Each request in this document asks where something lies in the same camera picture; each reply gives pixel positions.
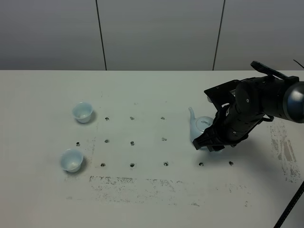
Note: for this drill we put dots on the near light blue teacup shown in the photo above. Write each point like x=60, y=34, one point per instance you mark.
x=71, y=160

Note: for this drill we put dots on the far light blue teacup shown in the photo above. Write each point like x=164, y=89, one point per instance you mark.
x=82, y=112

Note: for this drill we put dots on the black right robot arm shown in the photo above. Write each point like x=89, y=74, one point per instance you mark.
x=280, y=95

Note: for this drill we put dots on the light blue teacup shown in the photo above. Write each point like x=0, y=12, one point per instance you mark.
x=82, y=112
x=71, y=160

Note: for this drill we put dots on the light blue porcelain teapot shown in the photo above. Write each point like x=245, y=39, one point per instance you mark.
x=198, y=125

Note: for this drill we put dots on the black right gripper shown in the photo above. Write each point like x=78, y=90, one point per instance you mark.
x=238, y=112

